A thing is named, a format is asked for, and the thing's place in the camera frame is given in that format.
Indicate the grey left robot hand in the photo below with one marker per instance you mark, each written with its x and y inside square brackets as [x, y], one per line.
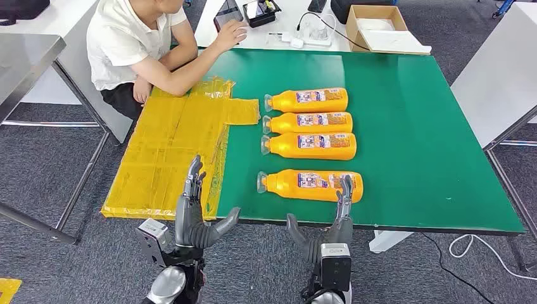
[189, 226]

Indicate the person's right hand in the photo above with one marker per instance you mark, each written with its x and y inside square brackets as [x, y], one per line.
[230, 35]

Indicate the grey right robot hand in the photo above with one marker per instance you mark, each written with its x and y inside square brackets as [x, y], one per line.
[340, 230]

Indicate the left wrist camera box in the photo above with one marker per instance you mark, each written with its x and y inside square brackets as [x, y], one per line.
[153, 235]

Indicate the black tablet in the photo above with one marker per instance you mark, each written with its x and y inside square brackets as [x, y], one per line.
[226, 12]

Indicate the black bag beside cardboard box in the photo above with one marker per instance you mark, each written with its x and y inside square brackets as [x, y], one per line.
[340, 8]

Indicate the black phone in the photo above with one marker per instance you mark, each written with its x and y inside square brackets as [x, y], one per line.
[316, 4]

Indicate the white table leg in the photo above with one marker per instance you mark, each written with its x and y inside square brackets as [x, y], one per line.
[388, 242]

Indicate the white table with steel legs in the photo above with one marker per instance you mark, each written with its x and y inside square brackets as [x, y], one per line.
[495, 75]

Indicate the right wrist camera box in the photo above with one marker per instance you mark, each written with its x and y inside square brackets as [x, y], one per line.
[335, 268]

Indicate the white panel table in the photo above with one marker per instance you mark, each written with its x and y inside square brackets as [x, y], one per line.
[71, 42]

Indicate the black tray with items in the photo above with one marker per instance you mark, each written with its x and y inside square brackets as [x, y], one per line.
[260, 12]

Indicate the brown cardboard box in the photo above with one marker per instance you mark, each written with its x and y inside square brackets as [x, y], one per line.
[351, 38]

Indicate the yellow taped mat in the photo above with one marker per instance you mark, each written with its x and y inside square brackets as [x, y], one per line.
[168, 147]

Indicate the white foam pad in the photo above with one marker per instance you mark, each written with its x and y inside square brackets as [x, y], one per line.
[375, 24]

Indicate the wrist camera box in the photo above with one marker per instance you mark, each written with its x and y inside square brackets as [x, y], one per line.
[335, 268]
[153, 235]

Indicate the small white adapter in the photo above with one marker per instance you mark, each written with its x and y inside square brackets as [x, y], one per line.
[286, 37]

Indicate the clear plastic packet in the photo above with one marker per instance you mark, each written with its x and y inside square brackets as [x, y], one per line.
[319, 33]

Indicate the person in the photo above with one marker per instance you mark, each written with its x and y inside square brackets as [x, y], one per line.
[121, 38]

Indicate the black bag on panel table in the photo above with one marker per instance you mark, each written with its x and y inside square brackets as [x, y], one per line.
[21, 8]

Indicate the yellow floor marker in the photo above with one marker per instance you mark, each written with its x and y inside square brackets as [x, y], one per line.
[8, 289]

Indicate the white charger block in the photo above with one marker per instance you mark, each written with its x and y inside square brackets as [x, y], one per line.
[297, 43]

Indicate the white desk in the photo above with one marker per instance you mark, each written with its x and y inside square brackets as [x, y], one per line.
[256, 38]

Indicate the person's left hand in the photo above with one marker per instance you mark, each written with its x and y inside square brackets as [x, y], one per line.
[141, 90]

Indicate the blue frame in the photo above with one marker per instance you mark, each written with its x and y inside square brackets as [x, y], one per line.
[503, 8]

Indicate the orange detergent bottle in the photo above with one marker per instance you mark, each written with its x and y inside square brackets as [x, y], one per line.
[289, 125]
[293, 151]
[289, 191]
[289, 102]

